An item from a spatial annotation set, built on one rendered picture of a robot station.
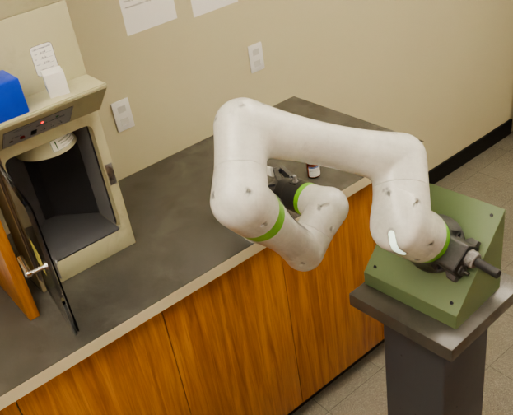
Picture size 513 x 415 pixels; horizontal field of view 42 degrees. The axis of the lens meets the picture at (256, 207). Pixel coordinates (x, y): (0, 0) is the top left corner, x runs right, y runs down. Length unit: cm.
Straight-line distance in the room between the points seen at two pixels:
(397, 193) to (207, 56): 131
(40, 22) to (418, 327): 121
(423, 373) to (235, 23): 151
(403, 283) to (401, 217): 29
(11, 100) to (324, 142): 75
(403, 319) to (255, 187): 60
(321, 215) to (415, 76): 197
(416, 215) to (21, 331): 111
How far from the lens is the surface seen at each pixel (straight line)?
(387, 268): 179
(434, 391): 192
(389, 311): 176
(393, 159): 155
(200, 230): 214
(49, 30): 184
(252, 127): 138
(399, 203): 152
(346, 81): 320
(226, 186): 133
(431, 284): 172
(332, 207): 172
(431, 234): 156
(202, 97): 267
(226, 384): 231
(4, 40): 181
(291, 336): 241
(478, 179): 407
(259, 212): 134
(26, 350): 191
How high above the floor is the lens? 213
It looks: 33 degrees down
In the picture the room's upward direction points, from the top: 9 degrees counter-clockwise
